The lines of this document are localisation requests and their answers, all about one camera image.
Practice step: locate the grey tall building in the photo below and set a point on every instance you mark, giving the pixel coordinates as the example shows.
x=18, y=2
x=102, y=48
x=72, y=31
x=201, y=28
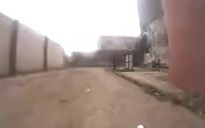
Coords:
x=151, y=30

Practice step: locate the pale wall with dark pillars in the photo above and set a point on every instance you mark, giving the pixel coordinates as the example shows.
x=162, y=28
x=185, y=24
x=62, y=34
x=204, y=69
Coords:
x=26, y=50

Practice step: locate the brown dirt road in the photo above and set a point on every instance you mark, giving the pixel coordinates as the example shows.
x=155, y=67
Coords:
x=83, y=100

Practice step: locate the red brown building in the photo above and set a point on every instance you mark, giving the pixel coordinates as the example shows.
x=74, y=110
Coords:
x=190, y=43

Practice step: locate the low dark wall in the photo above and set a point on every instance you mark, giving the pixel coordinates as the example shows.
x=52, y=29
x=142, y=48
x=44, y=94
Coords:
x=96, y=57

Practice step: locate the raised concrete pavement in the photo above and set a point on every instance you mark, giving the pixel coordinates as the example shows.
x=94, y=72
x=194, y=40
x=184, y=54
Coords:
x=163, y=85

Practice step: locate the robot's own part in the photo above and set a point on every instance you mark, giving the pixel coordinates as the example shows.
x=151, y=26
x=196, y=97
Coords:
x=140, y=126

